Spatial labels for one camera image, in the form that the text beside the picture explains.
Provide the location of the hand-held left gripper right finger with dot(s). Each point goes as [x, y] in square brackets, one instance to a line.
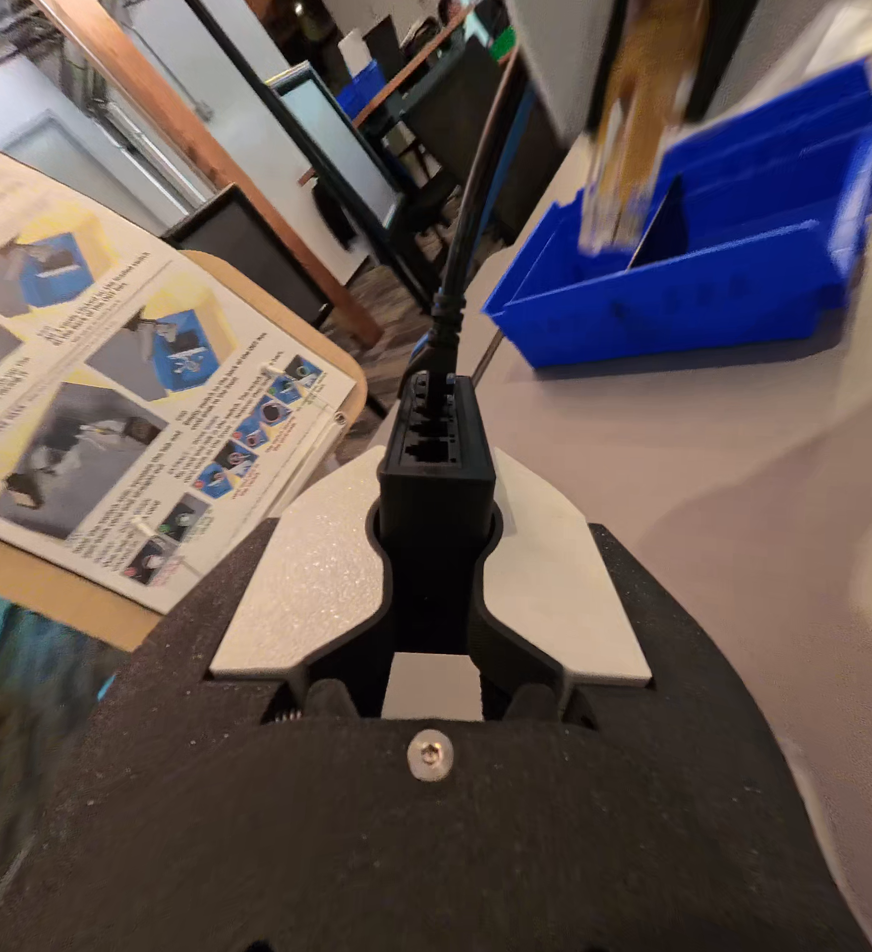
[577, 595]

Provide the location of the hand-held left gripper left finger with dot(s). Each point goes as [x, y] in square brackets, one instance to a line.
[295, 595]

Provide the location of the black network switch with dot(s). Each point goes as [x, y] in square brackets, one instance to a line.
[436, 506]

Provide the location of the blue plastic bin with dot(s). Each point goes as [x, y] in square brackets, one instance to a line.
[362, 89]
[674, 298]

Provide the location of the printed instruction poster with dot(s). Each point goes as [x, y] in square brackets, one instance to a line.
[79, 372]

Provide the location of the wooden pillar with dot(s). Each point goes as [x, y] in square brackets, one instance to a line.
[213, 159]

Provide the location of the black office chair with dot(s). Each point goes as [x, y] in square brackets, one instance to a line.
[451, 112]

